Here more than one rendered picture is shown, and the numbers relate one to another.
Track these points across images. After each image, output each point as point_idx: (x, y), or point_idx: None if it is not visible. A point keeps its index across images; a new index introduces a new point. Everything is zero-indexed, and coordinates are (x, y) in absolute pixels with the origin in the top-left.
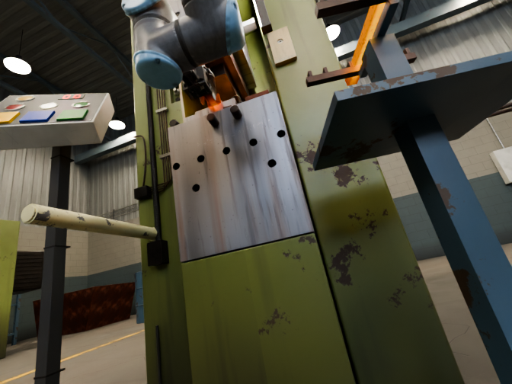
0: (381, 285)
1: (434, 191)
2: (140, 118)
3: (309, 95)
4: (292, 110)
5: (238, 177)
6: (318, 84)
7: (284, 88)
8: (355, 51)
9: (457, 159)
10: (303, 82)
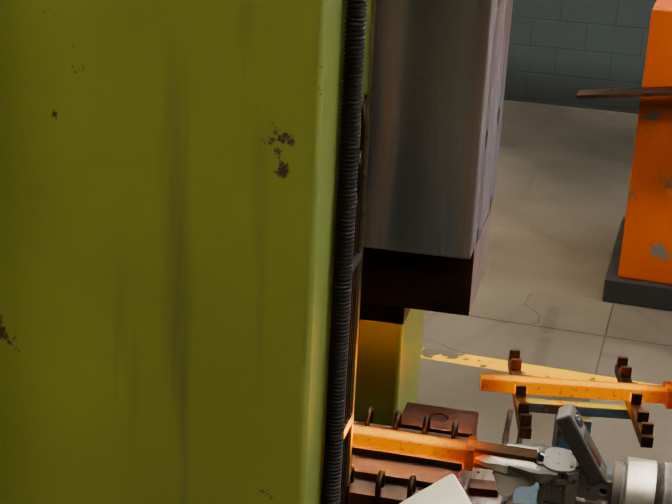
0: None
1: None
2: (312, 462)
3: (410, 354)
4: (401, 394)
5: None
6: (415, 328)
7: (404, 336)
8: (544, 385)
9: None
10: (412, 321)
